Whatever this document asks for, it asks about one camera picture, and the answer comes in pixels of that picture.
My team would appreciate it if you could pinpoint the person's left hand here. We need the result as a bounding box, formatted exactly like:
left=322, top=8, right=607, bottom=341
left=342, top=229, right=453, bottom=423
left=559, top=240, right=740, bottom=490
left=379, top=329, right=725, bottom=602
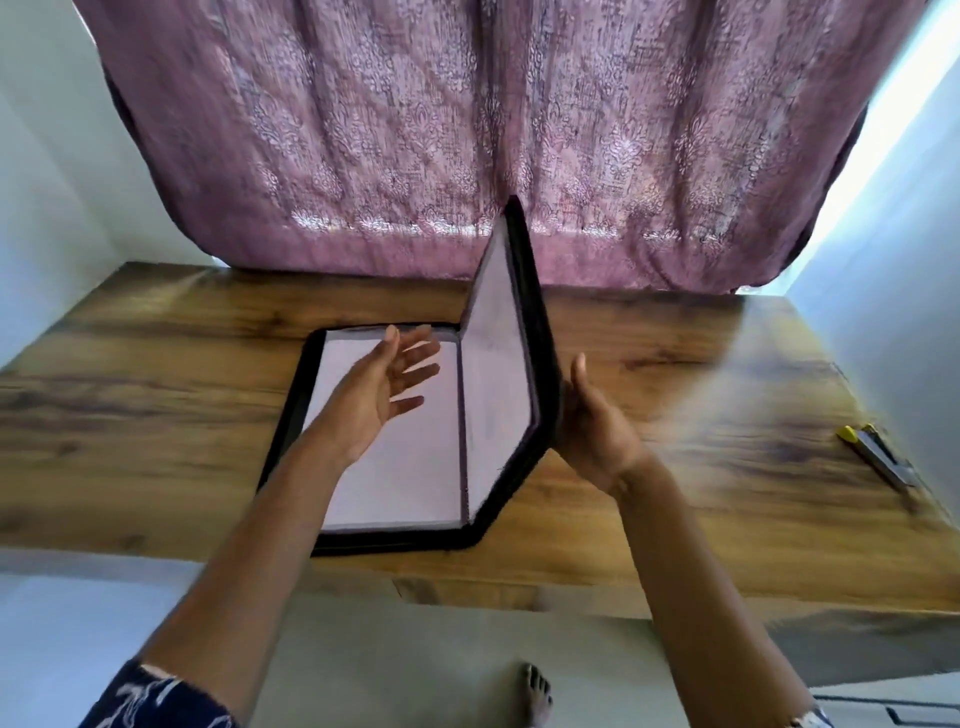
left=312, top=322, right=446, bottom=474

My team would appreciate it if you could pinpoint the person's right hand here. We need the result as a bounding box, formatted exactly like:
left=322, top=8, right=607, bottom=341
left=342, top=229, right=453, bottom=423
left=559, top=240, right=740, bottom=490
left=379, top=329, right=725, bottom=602
left=552, top=351, right=659, bottom=501

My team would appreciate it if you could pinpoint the black folder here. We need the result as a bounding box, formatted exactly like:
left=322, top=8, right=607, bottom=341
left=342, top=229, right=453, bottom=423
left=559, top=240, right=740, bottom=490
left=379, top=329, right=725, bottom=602
left=256, top=193, right=564, bottom=558

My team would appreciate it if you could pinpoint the silver yellow black stapler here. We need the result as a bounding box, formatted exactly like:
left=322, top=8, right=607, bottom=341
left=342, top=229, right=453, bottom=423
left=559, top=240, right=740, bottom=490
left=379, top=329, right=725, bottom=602
left=835, top=421, right=921, bottom=494

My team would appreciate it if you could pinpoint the person's right forearm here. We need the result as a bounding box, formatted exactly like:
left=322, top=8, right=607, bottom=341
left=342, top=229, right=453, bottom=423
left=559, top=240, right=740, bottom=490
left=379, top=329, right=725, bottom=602
left=615, top=462, right=819, bottom=728

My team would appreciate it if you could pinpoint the person's left forearm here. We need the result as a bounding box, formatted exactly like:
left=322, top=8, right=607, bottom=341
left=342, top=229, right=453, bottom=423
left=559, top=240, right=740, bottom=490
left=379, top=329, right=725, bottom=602
left=135, top=442, right=359, bottom=714

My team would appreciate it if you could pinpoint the person's bare foot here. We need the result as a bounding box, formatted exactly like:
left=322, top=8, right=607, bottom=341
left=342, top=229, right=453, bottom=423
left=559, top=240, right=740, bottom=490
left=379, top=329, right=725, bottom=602
left=519, top=663, right=555, bottom=728

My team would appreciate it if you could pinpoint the pink patterned curtain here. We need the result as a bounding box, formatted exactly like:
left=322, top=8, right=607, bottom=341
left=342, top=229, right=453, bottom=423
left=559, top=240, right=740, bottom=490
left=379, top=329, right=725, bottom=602
left=72, top=0, right=932, bottom=296

